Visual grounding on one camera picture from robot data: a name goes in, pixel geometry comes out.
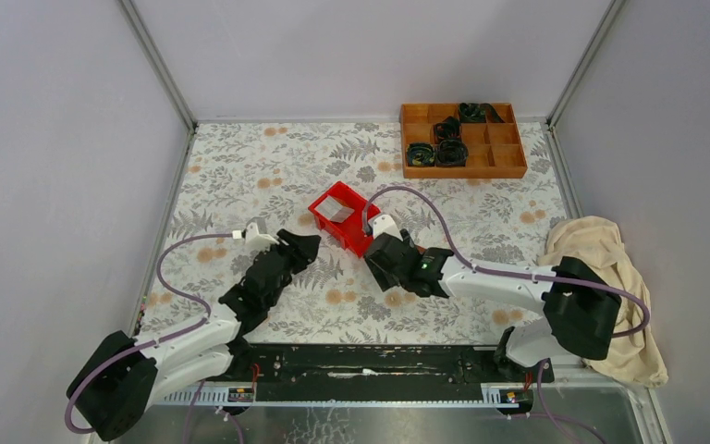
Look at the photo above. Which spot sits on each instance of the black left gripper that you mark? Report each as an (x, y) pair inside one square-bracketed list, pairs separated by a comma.
[(300, 250)]

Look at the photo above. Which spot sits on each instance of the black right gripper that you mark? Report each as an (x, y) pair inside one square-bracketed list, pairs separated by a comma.
[(385, 279)]

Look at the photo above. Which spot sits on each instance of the red plastic bin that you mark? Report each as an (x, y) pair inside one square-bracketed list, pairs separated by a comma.
[(348, 234)]

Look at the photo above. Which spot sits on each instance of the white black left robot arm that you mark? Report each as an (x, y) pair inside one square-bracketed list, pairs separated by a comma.
[(126, 375)]

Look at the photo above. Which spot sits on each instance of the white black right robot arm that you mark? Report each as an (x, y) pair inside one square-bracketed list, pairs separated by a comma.
[(577, 315)]

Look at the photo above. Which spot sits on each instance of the stack of credit cards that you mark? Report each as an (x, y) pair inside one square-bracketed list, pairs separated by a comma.
[(333, 210)]

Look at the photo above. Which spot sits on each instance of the floral patterned table mat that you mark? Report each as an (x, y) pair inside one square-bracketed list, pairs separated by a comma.
[(275, 171)]

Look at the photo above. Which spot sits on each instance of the dark floral rolled cloth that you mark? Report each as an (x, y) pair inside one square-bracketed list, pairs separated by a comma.
[(420, 154)]

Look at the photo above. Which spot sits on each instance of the wooden compartment tray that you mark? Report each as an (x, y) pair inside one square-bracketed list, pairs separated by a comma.
[(495, 149)]

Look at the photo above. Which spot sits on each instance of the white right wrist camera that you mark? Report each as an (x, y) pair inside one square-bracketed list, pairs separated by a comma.
[(380, 224)]

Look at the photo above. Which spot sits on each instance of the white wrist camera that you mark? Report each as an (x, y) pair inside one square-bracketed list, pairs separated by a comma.
[(255, 235), (380, 224)]

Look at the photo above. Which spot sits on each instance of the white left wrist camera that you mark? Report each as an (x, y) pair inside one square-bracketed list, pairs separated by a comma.
[(255, 235)]

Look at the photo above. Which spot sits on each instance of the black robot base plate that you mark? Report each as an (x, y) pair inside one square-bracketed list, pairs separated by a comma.
[(308, 373)]

